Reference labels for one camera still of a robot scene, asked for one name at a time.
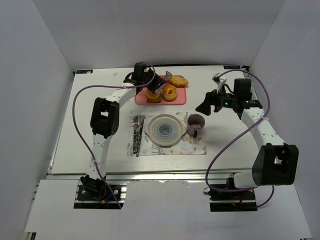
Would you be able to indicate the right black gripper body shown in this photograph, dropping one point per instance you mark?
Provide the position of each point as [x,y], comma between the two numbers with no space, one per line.
[215,100]

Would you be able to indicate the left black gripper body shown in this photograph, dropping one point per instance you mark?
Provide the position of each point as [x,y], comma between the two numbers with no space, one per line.
[155,83]

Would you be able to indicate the oblong golden bread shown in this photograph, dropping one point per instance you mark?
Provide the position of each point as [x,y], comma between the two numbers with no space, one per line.
[178,81]

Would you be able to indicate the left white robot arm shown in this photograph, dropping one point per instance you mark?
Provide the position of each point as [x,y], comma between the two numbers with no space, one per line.
[105,115]

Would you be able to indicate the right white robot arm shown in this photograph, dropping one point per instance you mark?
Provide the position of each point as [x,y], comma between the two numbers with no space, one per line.
[276,161]

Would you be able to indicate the pink rectangular tray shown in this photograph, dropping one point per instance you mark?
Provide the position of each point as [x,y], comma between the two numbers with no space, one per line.
[142,100]

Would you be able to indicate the brown pastry under donut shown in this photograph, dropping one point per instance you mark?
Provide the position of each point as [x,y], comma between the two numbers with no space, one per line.
[156,100]

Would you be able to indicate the purple mug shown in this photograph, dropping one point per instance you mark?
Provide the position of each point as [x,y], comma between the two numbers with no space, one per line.
[195,123]

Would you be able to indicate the metal fork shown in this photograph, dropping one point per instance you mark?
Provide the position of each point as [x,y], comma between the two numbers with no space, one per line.
[136,125]

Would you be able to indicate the metal spoon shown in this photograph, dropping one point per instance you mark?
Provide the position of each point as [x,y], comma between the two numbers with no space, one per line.
[141,119]

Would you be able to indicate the floral cloth placemat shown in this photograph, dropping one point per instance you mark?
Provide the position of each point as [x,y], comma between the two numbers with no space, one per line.
[186,146]

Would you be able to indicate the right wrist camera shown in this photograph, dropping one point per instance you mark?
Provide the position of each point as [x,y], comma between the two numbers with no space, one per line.
[220,81]

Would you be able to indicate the sugared ring donut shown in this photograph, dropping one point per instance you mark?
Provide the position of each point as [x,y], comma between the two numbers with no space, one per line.
[151,95]

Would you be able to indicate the orange glazed ring donut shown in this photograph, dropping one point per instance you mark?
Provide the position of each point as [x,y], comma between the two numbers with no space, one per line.
[170,93]

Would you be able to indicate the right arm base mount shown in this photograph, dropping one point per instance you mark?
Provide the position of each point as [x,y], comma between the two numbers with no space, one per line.
[222,197]

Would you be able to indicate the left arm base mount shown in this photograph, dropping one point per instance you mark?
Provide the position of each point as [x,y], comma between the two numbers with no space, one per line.
[95,194]

